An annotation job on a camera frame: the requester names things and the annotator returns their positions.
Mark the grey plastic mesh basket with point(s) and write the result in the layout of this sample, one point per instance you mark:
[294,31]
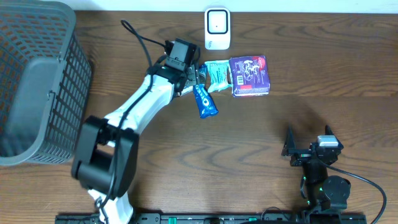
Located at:
[45,82]

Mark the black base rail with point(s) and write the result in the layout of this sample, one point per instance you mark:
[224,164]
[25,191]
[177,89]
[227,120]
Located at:
[156,218]

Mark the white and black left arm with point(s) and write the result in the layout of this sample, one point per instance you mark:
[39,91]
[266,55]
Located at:
[105,162]

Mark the blue Oreo cookie pack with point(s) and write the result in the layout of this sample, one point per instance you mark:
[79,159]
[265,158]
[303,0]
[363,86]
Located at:
[204,102]

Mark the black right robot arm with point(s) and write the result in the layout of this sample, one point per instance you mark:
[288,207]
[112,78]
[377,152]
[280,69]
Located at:
[324,192]

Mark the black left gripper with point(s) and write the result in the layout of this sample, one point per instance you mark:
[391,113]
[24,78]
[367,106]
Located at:
[191,76]

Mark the purple snack box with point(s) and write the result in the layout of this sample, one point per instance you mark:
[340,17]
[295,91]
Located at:
[249,76]

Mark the mint green snack packet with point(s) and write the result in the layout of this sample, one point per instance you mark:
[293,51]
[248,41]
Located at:
[218,72]

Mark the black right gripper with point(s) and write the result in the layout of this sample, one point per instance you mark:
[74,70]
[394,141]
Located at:
[301,156]

